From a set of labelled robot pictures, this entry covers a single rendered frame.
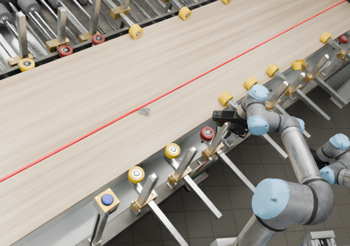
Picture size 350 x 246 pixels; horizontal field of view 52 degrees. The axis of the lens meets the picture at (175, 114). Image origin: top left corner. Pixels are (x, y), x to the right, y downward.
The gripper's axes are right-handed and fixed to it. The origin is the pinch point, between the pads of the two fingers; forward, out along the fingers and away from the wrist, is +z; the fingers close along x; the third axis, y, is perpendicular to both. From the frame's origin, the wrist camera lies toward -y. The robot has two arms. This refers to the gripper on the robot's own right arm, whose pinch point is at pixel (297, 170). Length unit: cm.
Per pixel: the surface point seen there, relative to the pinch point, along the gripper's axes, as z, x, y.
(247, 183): 18.3, -19.0, -7.1
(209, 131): 15, -27, -41
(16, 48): 36, -111, -141
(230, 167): 18.5, -23.1, -18.6
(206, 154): 18.1, -33.8, -29.7
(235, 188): 104, 30, -27
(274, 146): 8.2, 2.8, -19.1
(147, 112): 14, -58, -62
